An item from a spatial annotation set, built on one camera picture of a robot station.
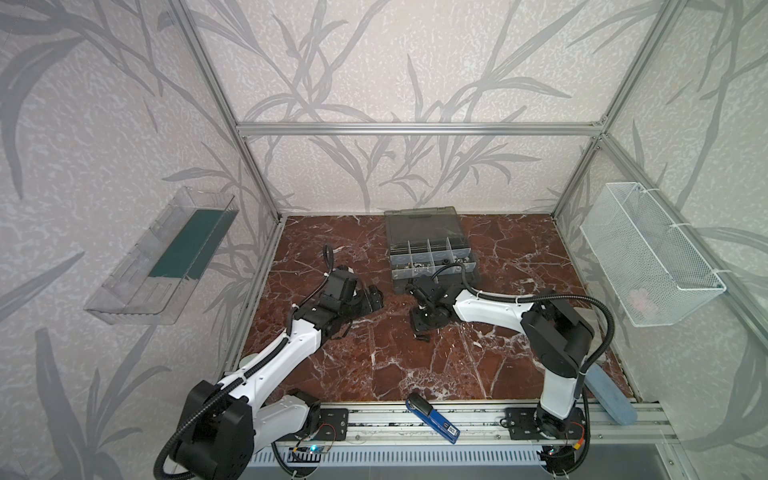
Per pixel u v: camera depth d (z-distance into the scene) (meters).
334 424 0.74
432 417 0.71
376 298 0.76
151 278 0.64
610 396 0.76
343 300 0.65
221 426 0.39
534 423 0.74
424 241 1.08
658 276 0.62
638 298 0.74
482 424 0.75
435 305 0.70
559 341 0.48
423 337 0.86
